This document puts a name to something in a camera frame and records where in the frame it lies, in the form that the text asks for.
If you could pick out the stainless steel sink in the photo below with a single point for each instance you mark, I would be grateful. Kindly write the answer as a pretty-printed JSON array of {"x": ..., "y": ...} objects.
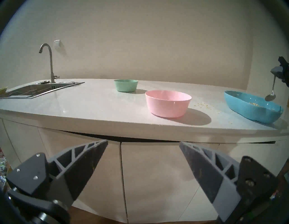
[{"x": 33, "y": 90}]

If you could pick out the blue flower-shaped bowl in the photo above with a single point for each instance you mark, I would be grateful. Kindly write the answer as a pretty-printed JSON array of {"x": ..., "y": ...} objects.
[{"x": 246, "y": 106}]

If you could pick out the scattered oat flakes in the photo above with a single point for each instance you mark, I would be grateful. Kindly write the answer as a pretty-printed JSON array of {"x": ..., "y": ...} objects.
[{"x": 203, "y": 105}]

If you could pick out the oat cereal pile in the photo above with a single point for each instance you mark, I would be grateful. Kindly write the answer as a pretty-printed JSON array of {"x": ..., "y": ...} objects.
[{"x": 255, "y": 104}]

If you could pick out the yellow shallow dish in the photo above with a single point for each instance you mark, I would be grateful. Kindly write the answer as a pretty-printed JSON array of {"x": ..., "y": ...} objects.
[{"x": 3, "y": 90}]

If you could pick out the curved metal faucet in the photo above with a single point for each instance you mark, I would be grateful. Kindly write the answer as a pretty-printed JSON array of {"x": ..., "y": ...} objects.
[{"x": 52, "y": 67}]

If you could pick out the white counter cabinet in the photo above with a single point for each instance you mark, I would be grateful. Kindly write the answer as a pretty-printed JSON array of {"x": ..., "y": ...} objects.
[{"x": 158, "y": 180}]

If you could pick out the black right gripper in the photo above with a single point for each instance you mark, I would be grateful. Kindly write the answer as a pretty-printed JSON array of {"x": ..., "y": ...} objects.
[{"x": 286, "y": 79}]

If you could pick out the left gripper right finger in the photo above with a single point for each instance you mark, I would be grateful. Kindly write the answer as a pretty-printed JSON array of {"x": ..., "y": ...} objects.
[{"x": 216, "y": 178}]

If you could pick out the green plastic bowl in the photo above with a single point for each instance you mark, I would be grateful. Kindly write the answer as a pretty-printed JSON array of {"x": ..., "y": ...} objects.
[{"x": 125, "y": 87}]

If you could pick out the metal spoon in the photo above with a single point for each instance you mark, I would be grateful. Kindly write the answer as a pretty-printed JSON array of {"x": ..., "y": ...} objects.
[{"x": 271, "y": 96}]

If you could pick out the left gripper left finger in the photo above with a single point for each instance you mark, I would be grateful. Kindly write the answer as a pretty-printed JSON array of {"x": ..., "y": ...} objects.
[{"x": 67, "y": 171}]

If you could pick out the white wall socket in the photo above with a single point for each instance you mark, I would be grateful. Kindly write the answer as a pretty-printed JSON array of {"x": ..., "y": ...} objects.
[{"x": 57, "y": 44}]

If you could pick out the pink plastic bowl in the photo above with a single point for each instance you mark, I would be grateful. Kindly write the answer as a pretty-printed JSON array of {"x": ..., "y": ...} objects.
[{"x": 167, "y": 105}]

